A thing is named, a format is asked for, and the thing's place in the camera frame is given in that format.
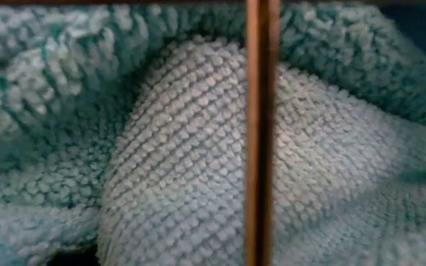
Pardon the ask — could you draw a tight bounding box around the teal plush microfiber towel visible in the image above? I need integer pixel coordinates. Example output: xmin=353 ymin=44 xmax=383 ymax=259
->
xmin=0 ymin=1 xmax=426 ymax=265

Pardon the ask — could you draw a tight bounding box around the copper wire basket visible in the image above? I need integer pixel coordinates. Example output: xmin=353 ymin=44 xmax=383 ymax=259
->
xmin=0 ymin=0 xmax=426 ymax=266

